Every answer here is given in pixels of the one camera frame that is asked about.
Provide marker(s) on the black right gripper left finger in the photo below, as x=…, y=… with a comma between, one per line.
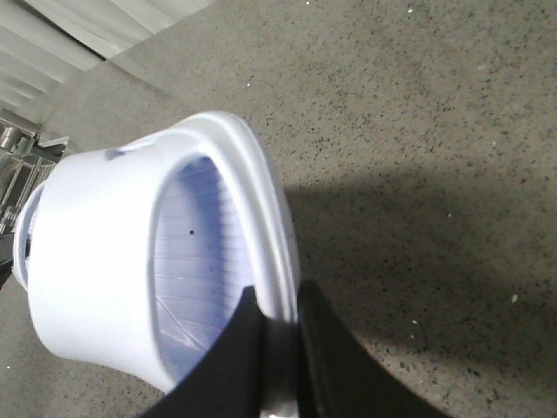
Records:
x=227, y=381

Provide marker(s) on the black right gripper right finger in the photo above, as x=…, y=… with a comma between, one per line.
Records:
x=337, y=377

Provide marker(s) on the light blue slipper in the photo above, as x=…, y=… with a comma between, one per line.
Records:
x=136, y=257

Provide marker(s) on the beige pleated curtain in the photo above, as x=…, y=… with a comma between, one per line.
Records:
x=48, y=45

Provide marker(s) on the metal frame rack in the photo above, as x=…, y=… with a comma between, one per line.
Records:
x=27, y=159

